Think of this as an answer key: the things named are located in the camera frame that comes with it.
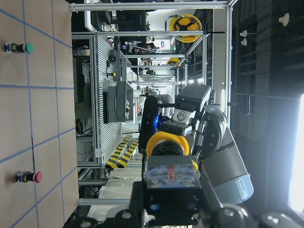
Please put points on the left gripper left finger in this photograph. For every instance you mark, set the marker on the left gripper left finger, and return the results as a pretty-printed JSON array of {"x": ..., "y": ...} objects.
[{"x": 133, "y": 216}]

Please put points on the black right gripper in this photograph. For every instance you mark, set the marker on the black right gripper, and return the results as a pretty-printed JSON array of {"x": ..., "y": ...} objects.
[{"x": 183, "y": 123}]

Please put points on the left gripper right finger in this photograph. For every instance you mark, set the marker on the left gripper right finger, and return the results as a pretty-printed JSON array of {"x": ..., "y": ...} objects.
[{"x": 214, "y": 214}]

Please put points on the green push button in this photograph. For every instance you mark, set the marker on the green push button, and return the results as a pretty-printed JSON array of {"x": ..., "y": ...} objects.
[{"x": 19, "y": 48}]

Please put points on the yellow hard hat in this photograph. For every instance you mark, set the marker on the yellow hard hat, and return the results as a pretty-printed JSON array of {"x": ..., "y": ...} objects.
[{"x": 185, "y": 22}]

